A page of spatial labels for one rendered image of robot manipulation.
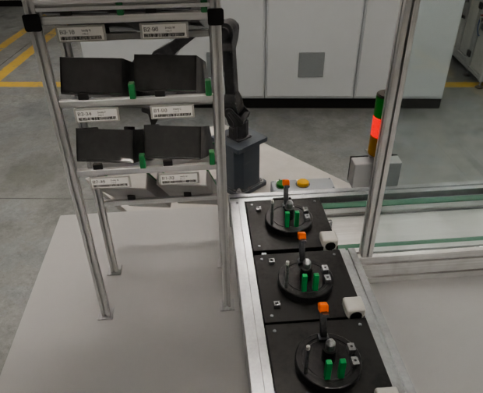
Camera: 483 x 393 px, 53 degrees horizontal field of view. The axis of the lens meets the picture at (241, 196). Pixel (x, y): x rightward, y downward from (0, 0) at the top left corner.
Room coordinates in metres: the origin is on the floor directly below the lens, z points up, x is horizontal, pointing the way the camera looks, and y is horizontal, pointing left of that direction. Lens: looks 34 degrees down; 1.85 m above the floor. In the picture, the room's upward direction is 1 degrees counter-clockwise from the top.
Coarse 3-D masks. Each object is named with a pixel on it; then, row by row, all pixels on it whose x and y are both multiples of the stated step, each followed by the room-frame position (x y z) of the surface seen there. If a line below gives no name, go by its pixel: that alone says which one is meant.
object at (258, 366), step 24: (240, 216) 1.19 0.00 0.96; (240, 240) 1.07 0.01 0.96; (240, 264) 0.97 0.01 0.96; (360, 264) 0.96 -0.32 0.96; (240, 288) 0.88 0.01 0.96; (360, 288) 0.88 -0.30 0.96; (240, 312) 0.89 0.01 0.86; (264, 336) 0.73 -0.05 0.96; (384, 336) 0.72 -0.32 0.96; (264, 360) 0.66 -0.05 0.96; (384, 360) 0.66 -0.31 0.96; (264, 384) 0.60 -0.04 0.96; (408, 384) 0.60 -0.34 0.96
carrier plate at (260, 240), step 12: (252, 204) 1.23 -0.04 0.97; (264, 204) 1.23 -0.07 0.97; (276, 204) 1.23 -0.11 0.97; (300, 204) 1.23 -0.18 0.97; (312, 204) 1.23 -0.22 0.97; (252, 216) 1.17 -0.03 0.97; (264, 216) 1.17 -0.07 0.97; (312, 216) 1.17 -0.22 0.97; (324, 216) 1.17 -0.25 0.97; (252, 228) 1.11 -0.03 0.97; (264, 228) 1.11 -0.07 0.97; (312, 228) 1.11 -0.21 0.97; (324, 228) 1.11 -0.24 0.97; (252, 240) 1.06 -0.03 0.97; (264, 240) 1.06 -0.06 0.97; (276, 240) 1.06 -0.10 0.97; (288, 240) 1.06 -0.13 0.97; (312, 240) 1.05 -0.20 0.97; (252, 252) 1.01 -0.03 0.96; (264, 252) 1.01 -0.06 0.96; (276, 252) 1.02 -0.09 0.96; (288, 252) 1.02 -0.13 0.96
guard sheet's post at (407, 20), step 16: (400, 0) 1.02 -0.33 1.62; (416, 0) 0.99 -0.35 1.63; (400, 16) 1.01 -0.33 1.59; (416, 16) 0.99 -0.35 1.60; (400, 32) 0.99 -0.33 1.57; (400, 48) 0.99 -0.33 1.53; (400, 64) 1.00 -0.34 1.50; (400, 80) 0.99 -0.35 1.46; (400, 96) 0.99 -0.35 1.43; (384, 112) 1.01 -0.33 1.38; (384, 128) 0.99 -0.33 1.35; (384, 144) 0.99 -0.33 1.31; (384, 160) 1.00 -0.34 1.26; (384, 176) 0.99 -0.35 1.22; (368, 192) 1.02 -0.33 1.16; (368, 208) 1.00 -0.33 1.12; (368, 224) 0.99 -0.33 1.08; (368, 240) 0.99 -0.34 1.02; (368, 256) 0.99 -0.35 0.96
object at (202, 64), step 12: (144, 60) 0.98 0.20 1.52; (156, 60) 0.97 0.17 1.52; (168, 60) 0.97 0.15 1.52; (180, 60) 0.97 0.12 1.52; (192, 60) 0.97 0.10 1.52; (144, 72) 0.97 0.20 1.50; (156, 72) 0.96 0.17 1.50; (168, 72) 0.96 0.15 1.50; (180, 72) 0.96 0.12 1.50; (192, 72) 0.96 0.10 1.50; (204, 72) 1.05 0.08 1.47; (144, 84) 0.96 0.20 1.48; (156, 84) 0.95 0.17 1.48; (168, 84) 0.95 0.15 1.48; (180, 84) 0.95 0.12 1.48; (192, 84) 0.95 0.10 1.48; (204, 84) 1.04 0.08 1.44
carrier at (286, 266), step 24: (264, 264) 0.96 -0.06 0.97; (288, 264) 0.85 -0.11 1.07; (312, 264) 0.93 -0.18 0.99; (336, 264) 0.95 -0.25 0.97; (264, 288) 0.87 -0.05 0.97; (288, 288) 0.85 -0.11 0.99; (312, 288) 0.84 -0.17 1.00; (336, 288) 0.87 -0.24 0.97; (264, 312) 0.79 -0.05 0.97; (288, 312) 0.79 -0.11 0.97; (312, 312) 0.79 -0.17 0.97; (336, 312) 0.79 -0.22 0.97; (360, 312) 0.77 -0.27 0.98
